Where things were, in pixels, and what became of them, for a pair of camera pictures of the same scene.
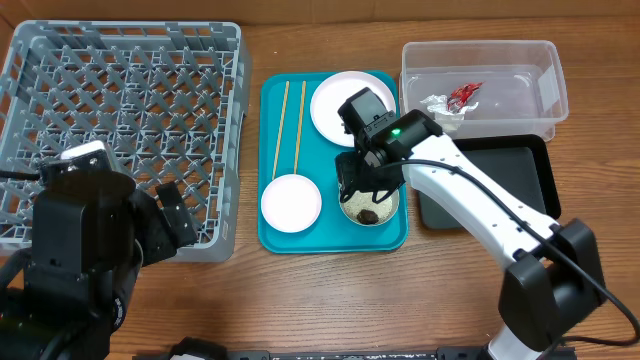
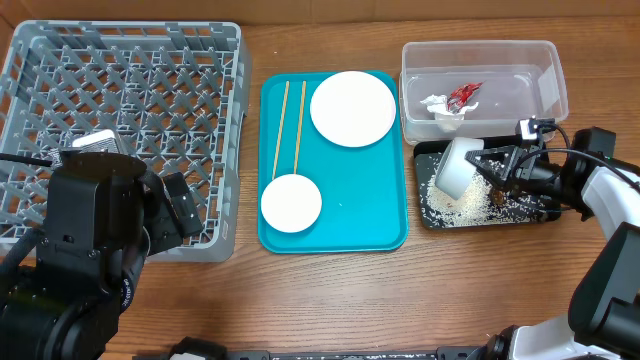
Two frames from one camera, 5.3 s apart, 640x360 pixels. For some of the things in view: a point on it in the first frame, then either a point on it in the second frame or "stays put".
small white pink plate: (291, 203) stays put
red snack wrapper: (459, 97) stays put
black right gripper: (349, 183) → (507, 158)
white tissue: (449, 121) stays put
